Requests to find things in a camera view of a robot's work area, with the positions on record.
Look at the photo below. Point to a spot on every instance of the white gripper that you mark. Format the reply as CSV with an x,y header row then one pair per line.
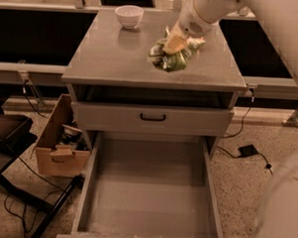
x,y
190,24

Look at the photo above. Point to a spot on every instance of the green jalapeno chip bag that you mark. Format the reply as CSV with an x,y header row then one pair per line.
x,y
177,61

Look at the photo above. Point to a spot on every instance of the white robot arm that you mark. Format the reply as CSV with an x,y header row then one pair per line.
x,y
278,212

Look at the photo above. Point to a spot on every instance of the grey drawer cabinet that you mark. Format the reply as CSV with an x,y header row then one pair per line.
x,y
111,66

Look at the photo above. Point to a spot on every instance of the closed grey upper drawer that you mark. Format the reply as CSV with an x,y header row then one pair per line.
x,y
126,118

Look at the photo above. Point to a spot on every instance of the open grey middle drawer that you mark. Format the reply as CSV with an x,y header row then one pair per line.
x,y
147,186

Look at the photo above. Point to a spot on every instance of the white ceramic bowl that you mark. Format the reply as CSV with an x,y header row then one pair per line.
x,y
129,16

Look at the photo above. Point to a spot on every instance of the black power adapter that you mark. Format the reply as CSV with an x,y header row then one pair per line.
x,y
247,151

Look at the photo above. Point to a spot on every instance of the white cup in box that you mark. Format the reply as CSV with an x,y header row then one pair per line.
x,y
71,131

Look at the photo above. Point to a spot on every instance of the brown cardboard box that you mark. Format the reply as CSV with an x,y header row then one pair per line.
x,y
55,160

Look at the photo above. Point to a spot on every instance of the black drawer handle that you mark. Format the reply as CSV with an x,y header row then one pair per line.
x,y
160,118

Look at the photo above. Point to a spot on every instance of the metal window rail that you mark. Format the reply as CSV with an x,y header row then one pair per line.
x,y
37,74

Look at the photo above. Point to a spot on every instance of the black table frame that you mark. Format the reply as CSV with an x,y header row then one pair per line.
x,y
15,139

